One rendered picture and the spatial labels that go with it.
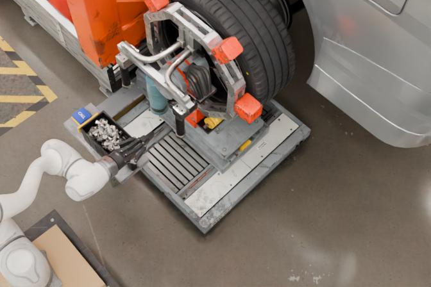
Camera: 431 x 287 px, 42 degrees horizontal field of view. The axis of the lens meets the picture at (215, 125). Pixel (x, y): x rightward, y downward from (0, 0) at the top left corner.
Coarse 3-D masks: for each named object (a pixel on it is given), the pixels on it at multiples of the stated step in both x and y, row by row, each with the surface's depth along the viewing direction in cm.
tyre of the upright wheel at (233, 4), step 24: (192, 0) 214; (216, 0) 213; (240, 0) 213; (264, 0) 216; (216, 24) 212; (240, 24) 211; (264, 24) 215; (264, 48) 216; (288, 48) 223; (264, 72) 219; (288, 72) 232; (264, 96) 228
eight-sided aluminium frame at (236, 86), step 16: (144, 16) 235; (160, 16) 224; (176, 16) 215; (192, 16) 215; (160, 32) 247; (192, 32) 212; (208, 32) 212; (160, 48) 255; (208, 48) 210; (160, 64) 257; (224, 80) 218; (240, 80) 218; (192, 96) 256; (240, 96) 227; (208, 112) 250; (224, 112) 238
